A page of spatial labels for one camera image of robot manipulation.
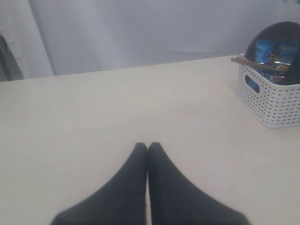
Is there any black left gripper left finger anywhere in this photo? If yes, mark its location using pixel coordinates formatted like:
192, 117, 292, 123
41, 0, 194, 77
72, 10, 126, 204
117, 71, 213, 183
52, 142, 147, 225

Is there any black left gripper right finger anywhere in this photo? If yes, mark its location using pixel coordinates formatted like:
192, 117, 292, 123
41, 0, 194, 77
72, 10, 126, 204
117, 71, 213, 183
147, 142, 249, 225

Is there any blue chips bag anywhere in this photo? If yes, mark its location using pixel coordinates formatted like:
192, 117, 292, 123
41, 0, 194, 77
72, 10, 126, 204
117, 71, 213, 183
255, 40, 300, 85

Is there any brown round plate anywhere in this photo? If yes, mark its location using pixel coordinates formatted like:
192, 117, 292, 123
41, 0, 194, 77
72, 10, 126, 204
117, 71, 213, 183
244, 21, 300, 61

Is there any white perforated plastic basket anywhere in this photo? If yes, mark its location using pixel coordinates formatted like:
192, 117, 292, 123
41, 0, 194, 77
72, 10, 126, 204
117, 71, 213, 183
231, 55, 300, 129

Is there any white curtain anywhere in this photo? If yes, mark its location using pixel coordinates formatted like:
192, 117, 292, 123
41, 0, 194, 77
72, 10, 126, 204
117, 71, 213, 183
0, 0, 300, 79

